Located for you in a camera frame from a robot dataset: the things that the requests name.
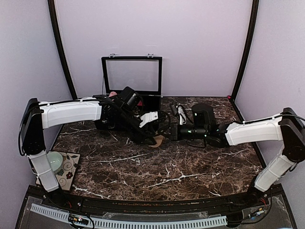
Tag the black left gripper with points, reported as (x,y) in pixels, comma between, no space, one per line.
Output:
(139,137)

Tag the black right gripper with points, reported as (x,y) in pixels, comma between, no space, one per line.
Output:
(174,131)

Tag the tan ribbed sock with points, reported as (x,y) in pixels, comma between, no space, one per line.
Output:
(158,139)

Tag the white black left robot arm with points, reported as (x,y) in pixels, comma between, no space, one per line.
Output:
(124,110)

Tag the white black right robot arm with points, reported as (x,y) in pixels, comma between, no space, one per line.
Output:
(285,126)

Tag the pink rolled sock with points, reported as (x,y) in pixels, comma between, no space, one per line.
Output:
(112,94)

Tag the black box with glass lid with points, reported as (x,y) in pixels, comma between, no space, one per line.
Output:
(142,74)

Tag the floral placemat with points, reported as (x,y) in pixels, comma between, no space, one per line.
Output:
(66,175)

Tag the pale green bowl on mat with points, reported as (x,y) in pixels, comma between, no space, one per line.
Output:
(56,161)

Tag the small circuit board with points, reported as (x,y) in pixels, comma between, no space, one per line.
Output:
(77,220)

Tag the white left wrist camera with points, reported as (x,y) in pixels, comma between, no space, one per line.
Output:
(147,118)

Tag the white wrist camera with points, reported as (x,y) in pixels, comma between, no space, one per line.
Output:
(178,111)
(147,118)

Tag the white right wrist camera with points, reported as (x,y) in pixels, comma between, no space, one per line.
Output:
(178,111)

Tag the black front table rail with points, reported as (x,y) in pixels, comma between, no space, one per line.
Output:
(97,206)

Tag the white slotted cable duct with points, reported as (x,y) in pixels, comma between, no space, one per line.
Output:
(134,223)

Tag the black right frame post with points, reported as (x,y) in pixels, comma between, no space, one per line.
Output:
(246,51)

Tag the black frame post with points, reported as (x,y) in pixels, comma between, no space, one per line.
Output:
(246,51)
(60,48)

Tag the black left frame post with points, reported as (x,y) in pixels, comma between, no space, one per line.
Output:
(60,48)

